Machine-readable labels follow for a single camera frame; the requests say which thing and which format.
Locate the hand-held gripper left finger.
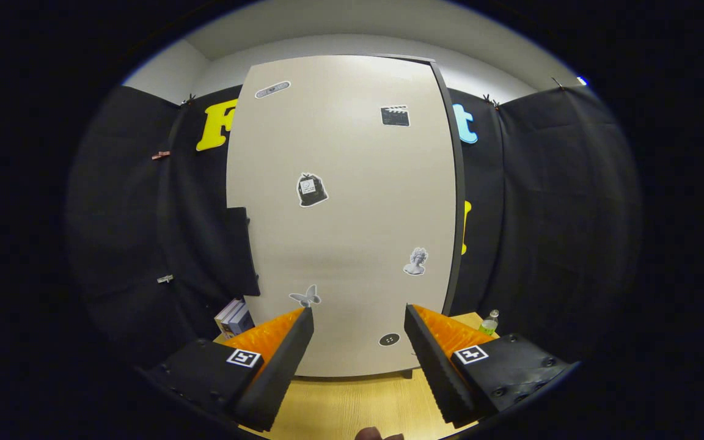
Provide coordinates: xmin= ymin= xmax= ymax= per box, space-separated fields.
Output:
xmin=137 ymin=307 xmax=315 ymax=433

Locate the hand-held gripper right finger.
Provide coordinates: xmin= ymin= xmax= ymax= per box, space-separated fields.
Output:
xmin=403 ymin=304 xmax=575 ymax=430

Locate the beige shoe cabinet door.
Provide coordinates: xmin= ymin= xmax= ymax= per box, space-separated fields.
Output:
xmin=225 ymin=55 xmax=457 ymax=378

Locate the dark grey shoe cabinet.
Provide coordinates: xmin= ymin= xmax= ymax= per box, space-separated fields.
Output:
xmin=376 ymin=54 xmax=466 ymax=380

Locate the blue paperback book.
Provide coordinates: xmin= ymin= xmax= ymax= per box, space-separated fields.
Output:
xmin=227 ymin=302 xmax=256 ymax=337

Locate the white paperback book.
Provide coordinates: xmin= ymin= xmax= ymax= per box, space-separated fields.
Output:
xmin=214 ymin=298 xmax=243 ymax=334

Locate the black backdrop cloth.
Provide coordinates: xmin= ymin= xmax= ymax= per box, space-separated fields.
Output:
xmin=65 ymin=84 xmax=643 ymax=369

